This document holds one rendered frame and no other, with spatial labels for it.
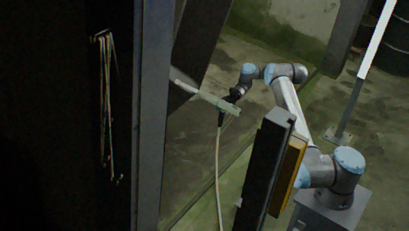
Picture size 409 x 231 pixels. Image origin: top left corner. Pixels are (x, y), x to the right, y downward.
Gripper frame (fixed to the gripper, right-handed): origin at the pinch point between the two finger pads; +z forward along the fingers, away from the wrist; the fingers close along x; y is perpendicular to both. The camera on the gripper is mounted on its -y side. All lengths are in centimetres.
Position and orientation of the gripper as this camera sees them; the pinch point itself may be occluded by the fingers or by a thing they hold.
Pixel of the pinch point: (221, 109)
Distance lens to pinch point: 278.6
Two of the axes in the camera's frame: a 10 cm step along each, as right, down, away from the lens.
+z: -4.9, 5.4, -6.8
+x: -8.6, -4.2, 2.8
